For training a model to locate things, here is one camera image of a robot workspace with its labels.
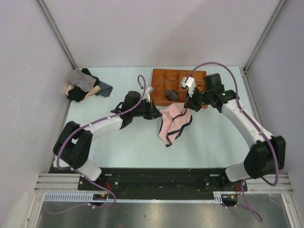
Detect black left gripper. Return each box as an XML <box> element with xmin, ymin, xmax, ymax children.
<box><xmin>131</xmin><ymin>98</ymin><xmax>162</xmax><ymax>120</ymax></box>

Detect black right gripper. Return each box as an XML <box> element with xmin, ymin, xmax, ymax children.
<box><xmin>184</xmin><ymin>85</ymin><xmax>212</xmax><ymax>113</ymax></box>

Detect pink underwear navy trim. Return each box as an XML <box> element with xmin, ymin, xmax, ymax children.
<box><xmin>158</xmin><ymin>103</ymin><xmax>192</xmax><ymax>147</ymax></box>

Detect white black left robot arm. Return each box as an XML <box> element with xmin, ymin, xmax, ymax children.
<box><xmin>53</xmin><ymin>86</ymin><xmax>162</xmax><ymax>190</ymax></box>

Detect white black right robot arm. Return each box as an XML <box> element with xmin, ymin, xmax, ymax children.
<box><xmin>180</xmin><ymin>74</ymin><xmax>286</xmax><ymax>190</ymax></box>

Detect orange rolled underwear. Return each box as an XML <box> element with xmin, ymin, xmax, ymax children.
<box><xmin>179</xmin><ymin>91</ymin><xmax>187</xmax><ymax>103</ymax></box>

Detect grey rolled underwear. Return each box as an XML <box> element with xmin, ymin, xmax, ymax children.
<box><xmin>165</xmin><ymin>89</ymin><xmax>179</xmax><ymax>102</ymax></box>

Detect navy striped underwear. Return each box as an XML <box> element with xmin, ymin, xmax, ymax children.
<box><xmin>95</xmin><ymin>81</ymin><xmax>113</xmax><ymax>97</ymax></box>

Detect beige underwear in pile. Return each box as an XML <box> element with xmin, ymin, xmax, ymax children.
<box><xmin>66</xmin><ymin>85</ymin><xmax>100</xmax><ymax>102</ymax></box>

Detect black underwear in pile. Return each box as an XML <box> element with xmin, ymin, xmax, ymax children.
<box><xmin>66</xmin><ymin>68</ymin><xmax>101</xmax><ymax>102</ymax></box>

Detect grey striped underwear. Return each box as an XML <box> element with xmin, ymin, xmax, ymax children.
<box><xmin>67</xmin><ymin>68</ymin><xmax>96</xmax><ymax>92</ymax></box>

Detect wooden compartment tray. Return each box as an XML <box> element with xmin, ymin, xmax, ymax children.
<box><xmin>150</xmin><ymin>68</ymin><xmax>208</xmax><ymax>109</ymax></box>

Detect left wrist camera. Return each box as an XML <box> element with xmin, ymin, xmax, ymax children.
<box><xmin>140</xmin><ymin>86</ymin><xmax>154</xmax><ymax>102</ymax></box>

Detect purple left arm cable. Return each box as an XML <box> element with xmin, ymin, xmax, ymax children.
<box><xmin>44</xmin><ymin>75</ymin><xmax>152</xmax><ymax>216</ymax></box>

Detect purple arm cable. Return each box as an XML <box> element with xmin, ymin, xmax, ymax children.
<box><xmin>44</xmin><ymin>75</ymin><xmax>152</xmax><ymax>216</ymax></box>
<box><xmin>187</xmin><ymin>62</ymin><xmax>281</xmax><ymax>223</ymax></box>

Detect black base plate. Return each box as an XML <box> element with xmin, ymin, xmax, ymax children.
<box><xmin>48</xmin><ymin>167</ymin><xmax>249</xmax><ymax>207</ymax></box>

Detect white slotted cable duct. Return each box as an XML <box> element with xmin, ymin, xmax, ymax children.
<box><xmin>44</xmin><ymin>192</ymin><xmax>222</xmax><ymax>203</ymax></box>

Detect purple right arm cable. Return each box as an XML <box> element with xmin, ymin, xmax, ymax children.
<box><xmin>187</xmin><ymin>62</ymin><xmax>281</xmax><ymax>223</ymax></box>

